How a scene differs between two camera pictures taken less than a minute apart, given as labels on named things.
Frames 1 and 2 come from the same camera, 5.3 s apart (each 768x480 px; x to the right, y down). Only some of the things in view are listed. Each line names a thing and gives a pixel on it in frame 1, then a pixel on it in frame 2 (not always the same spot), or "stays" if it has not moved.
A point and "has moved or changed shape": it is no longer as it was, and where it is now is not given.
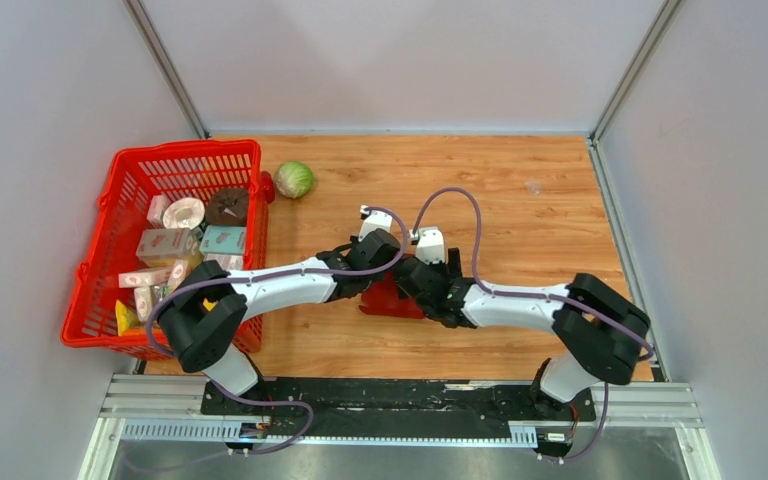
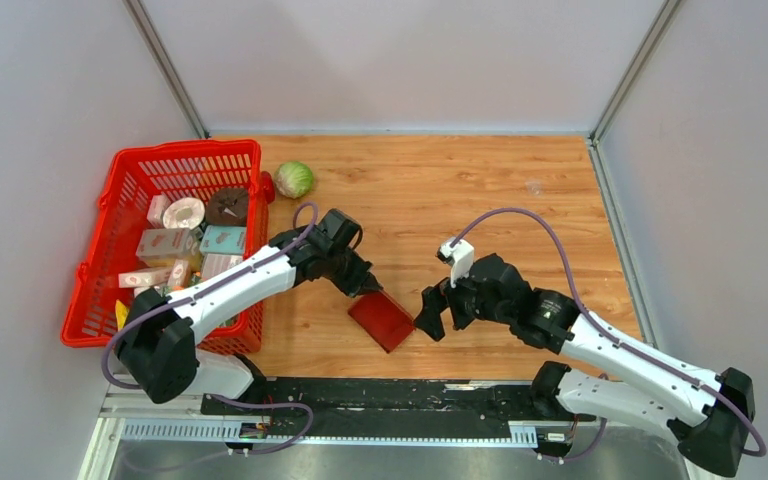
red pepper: x=268 y=189 stays
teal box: x=223 y=239 stays
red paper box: x=384 y=298 has moved or changed shape
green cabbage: x=294 y=179 stays
